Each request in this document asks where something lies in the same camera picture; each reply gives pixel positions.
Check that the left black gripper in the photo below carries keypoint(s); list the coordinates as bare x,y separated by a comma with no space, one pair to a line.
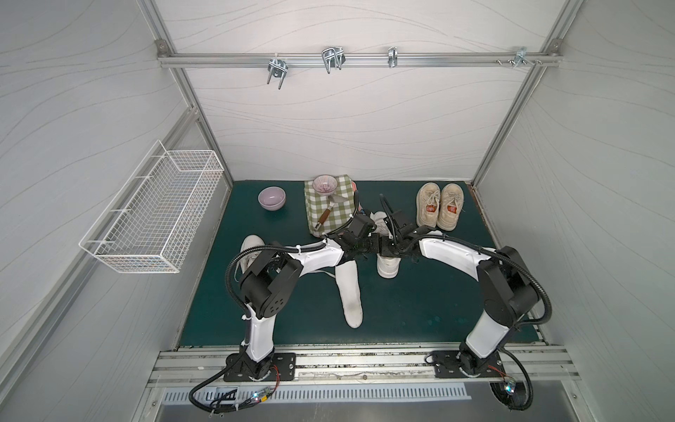
356,226

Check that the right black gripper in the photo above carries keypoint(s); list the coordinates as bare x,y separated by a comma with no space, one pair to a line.
400,231

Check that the white insole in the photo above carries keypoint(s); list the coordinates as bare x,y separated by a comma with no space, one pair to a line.
347,280

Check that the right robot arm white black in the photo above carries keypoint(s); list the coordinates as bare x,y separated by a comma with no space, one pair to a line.
512,298

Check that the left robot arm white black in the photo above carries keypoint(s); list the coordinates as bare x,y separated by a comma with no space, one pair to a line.
269,281

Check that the pink tray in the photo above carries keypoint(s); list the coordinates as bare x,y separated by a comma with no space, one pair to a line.
356,197

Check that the beige sneaker left one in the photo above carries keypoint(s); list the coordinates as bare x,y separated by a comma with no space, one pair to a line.
427,204

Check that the beige sneaker one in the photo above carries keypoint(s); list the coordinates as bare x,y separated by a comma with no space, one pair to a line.
450,207
427,204

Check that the green white checkered cloth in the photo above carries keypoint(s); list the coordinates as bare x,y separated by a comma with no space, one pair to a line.
315,204

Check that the pink speckled bowl on cloth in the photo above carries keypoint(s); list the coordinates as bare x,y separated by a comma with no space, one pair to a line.
325,185

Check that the beige sneaker right one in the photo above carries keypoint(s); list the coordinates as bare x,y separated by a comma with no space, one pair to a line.
450,207

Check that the purple bowl on table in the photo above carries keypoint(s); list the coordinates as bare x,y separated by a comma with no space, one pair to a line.
272,198

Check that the white vent strip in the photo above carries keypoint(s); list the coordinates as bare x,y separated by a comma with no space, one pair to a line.
337,393

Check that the metal spatula wooden handle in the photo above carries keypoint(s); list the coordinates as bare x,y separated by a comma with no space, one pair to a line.
333,201

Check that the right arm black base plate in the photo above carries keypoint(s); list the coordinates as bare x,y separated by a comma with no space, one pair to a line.
448,364

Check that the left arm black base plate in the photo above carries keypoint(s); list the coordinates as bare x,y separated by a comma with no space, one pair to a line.
242,368

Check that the metal hook bracket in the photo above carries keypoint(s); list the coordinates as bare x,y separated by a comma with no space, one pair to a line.
333,58
392,57
277,69
520,59

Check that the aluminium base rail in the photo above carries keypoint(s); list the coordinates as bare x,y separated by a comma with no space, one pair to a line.
355,364

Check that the white wire basket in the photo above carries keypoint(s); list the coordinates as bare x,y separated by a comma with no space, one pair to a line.
149,225

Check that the aluminium cross rail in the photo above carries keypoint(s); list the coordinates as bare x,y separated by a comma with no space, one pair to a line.
353,60

